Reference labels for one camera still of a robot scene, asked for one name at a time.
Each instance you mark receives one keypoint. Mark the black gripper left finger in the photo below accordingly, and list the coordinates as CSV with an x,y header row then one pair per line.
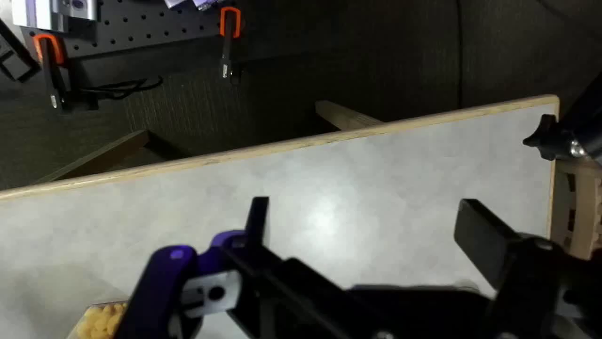
x,y
283,294

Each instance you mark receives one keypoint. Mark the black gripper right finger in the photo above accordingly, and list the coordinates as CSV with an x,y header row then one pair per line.
x,y
534,282

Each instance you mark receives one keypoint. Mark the purple spring clamp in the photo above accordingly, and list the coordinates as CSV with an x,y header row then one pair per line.
x,y
157,282

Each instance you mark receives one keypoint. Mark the rough wooden block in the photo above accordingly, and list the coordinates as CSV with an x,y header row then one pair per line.
x,y
101,320

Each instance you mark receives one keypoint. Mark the light wooden beam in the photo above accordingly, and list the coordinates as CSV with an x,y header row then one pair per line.
x,y
114,152
345,115

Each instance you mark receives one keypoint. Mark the black perforated pegboard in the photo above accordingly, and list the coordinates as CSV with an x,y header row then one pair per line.
x,y
144,24

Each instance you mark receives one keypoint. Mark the black tripod knob mount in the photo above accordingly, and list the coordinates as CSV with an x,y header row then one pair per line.
x,y
575,128

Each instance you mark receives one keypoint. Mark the black square frame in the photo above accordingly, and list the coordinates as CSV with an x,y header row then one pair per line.
x,y
16,54

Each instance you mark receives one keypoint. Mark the silver aluminium bracket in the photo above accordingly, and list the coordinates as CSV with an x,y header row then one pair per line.
x,y
59,11

